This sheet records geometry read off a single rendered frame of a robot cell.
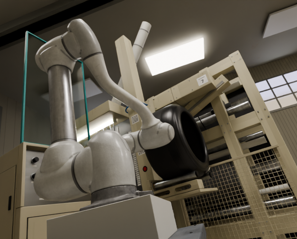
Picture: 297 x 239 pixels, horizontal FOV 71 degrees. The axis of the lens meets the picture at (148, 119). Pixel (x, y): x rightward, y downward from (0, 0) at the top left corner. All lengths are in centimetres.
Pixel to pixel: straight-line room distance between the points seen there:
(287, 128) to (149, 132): 499
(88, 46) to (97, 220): 74
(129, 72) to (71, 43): 111
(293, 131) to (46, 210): 528
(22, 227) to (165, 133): 88
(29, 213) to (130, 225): 88
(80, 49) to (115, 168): 60
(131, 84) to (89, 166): 139
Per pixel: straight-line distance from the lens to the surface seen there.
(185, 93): 198
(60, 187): 82
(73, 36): 108
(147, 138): 99
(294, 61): 666
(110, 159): 70
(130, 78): 207
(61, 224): 69
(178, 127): 143
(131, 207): 59
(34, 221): 140
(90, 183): 74
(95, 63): 105
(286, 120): 585
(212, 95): 204
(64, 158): 82
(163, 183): 154
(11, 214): 144
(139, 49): 264
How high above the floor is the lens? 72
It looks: 24 degrees up
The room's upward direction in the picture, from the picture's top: 13 degrees counter-clockwise
